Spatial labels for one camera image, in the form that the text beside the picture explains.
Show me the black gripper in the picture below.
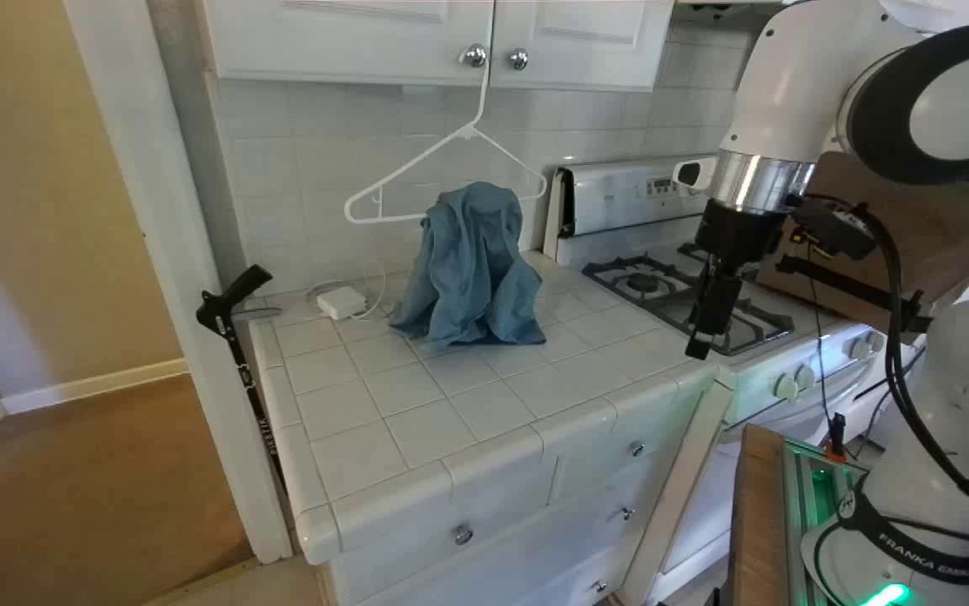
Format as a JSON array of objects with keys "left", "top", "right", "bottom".
[{"left": 688, "top": 200, "right": 785, "bottom": 361}]

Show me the blue cloth garment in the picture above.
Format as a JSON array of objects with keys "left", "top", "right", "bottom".
[{"left": 390, "top": 182, "right": 545, "bottom": 348}]

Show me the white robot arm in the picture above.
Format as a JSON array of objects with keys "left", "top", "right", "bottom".
[{"left": 688, "top": 0, "right": 969, "bottom": 606}]

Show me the white lower counter cabinet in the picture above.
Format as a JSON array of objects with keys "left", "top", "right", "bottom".
[{"left": 264, "top": 367, "right": 726, "bottom": 606}]

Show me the white gas stove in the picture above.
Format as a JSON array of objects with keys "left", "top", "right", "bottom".
[{"left": 541, "top": 157, "right": 880, "bottom": 595}]

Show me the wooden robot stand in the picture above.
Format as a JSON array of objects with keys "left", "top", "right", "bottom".
[{"left": 726, "top": 425, "right": 790, "bottom": 606}]

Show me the white plastic clothes hanger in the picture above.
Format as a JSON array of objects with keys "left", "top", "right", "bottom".
[{"left": 342, "top": 0, "right": 547, "bottom": 226}]

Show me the white power adapter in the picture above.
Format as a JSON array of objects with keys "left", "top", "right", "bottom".
[{"left": 315, "top": 286, "right": 367, "bottom": 321}]

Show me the white upper cabinet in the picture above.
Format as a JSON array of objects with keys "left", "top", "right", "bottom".
[{"left": 199, "top": 0, "right": 673, "bottom": 90}]

